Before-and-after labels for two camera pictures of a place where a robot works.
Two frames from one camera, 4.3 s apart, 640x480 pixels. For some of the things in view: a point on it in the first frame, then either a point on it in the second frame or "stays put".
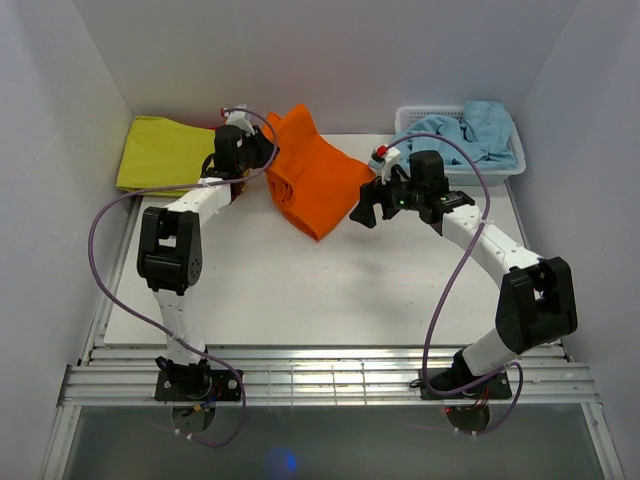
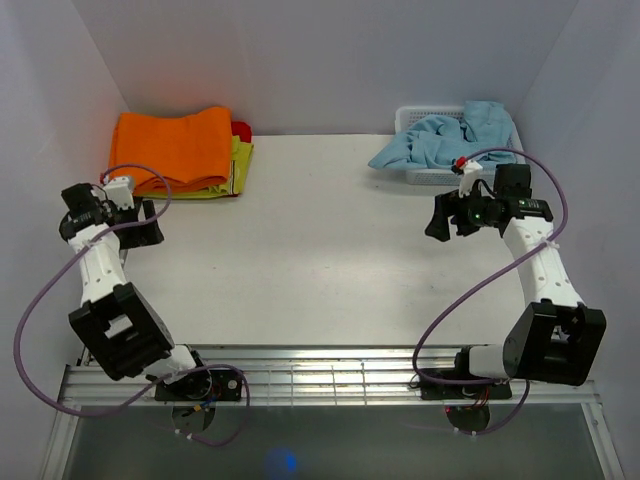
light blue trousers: [482, 140] stays put
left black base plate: [196, 383] stays put
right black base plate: [496, 387] stays put
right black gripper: [375, 192] to [445, 205]
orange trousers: [311, 184] to [194, 153]
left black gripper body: [254, 153] to [131, 237]
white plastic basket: [487, 176] stays put
